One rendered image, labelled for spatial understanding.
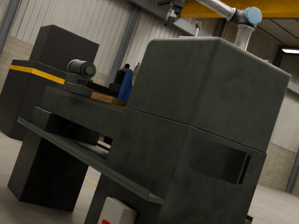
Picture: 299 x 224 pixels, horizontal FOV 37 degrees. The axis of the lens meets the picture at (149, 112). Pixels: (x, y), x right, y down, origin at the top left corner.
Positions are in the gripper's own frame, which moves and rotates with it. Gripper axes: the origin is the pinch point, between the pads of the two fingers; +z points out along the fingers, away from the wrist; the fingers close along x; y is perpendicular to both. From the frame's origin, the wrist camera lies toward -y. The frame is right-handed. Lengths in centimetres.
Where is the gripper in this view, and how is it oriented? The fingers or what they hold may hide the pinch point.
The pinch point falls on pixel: (164, 23)
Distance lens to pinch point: 280.1
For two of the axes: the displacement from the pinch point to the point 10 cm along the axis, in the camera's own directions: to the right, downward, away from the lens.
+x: -0.3, 0.4, 10.0
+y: 9.4, 3.3, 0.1
